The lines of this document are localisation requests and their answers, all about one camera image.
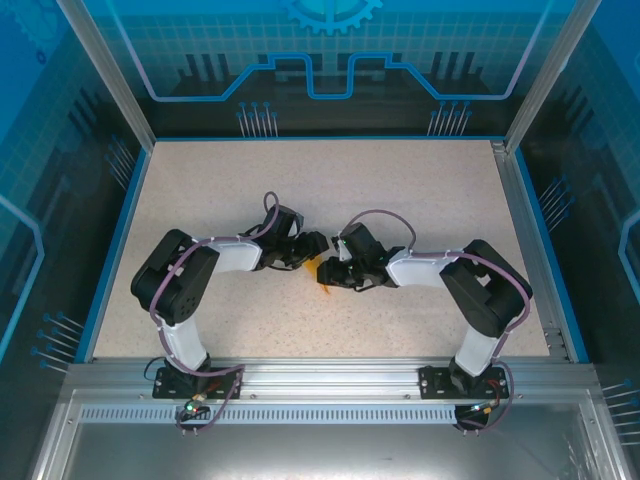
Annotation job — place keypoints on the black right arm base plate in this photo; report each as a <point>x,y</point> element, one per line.
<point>432,382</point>

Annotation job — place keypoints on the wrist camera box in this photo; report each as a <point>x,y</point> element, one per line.
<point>343,246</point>
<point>299,221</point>

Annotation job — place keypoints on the aluminium mounting beam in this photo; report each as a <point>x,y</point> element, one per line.
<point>330,375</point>

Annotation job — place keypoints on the blue gear print panel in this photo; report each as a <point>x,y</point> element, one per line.
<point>325,45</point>

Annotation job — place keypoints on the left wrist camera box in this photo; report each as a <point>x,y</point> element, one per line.
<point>299,221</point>

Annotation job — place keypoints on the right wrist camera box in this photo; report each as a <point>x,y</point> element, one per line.
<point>343,246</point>

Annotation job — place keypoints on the aluminium side rail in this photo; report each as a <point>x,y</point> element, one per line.
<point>530,250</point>

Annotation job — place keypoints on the blue grid print panel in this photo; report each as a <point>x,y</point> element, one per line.
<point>45,200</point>
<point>605,225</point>

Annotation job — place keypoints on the blue table edge strip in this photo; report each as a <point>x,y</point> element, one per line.
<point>552,255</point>
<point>112,255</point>

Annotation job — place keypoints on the aluminium frame post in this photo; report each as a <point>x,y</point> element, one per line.
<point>552,70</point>
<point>107,75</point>

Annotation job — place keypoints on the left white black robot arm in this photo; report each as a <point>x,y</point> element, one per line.
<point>172,282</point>

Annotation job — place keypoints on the steel sheet tray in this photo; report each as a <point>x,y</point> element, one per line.
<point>320,450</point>

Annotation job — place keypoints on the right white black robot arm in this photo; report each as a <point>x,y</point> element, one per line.
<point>485,287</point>

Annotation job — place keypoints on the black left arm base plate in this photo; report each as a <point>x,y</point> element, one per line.
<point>225,387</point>

